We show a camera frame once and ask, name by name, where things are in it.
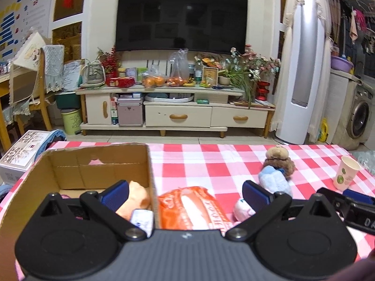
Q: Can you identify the light blue knitted toy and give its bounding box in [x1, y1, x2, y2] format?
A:
[258, 166, 292, 197]

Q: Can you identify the orange plush toy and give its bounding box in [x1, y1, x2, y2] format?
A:
[116, 181, 151, 221]

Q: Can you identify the blue white tissue pack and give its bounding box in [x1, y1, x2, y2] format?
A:
[130, 209, 154, 237]

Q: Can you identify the orange plastic bread bag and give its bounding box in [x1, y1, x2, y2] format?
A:
[158, 186, 233, 233]

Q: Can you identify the paper cup green print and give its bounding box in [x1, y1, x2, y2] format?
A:
[333, 156, 360, 191]

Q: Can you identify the cardboard box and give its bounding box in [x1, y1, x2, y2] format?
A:
[1, 143, 158, 280]

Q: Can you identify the brown plush monkey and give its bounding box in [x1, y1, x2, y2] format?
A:
[263, 145, 296, 180]

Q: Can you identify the pink checkered tablecloth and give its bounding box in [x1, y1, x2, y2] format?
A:
[0, 140, 375, 281]

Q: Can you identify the yellow detergent bottle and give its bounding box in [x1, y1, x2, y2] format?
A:
[318, 117, 329, 143]

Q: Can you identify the green waste bin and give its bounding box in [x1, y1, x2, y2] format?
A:
[61, 109, 82, 135]

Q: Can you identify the white printed box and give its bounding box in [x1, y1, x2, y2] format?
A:
[1, 130, 52, 185]

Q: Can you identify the washing machine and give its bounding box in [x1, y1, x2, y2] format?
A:
[330, 70, 374, 150]

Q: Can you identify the pink storage box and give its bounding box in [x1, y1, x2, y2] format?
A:
[117, 98, 144, 126]

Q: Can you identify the cream TV cabinet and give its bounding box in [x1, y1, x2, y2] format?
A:
[76, 85, 275, 138]

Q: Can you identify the red vase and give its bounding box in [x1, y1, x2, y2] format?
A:
[255, 81, 270, 101]

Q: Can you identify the red gift box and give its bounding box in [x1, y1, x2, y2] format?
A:
[105, 77, 135, 88]

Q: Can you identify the white tower air conditioner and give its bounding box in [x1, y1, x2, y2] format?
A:
[271, 0, 331, 145]

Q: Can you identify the bag of oranges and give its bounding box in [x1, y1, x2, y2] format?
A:
[142, 74, 166, 88]

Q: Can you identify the electric kettle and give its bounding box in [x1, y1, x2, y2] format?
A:
[80, 60, 105, 88]

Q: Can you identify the potted flower plant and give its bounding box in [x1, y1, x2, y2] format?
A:
[218, 44, 281, 102]

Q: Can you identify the framed picture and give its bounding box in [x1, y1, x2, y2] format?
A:
[202, 67, 219, 86]

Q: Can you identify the red berry plant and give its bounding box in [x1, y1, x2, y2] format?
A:
[97, 45, 121, 78]

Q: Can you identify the wooden chair with lace cover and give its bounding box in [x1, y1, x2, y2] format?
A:
[10, 44, 65, 131]

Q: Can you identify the purple basin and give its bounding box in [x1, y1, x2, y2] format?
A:
[331, 56, 353, 73]

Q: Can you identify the clear plastic bag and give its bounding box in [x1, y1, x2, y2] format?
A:
[166, 49, 189, 87]

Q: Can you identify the black flat television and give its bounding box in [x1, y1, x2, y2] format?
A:
[115, 0, 248, 54]

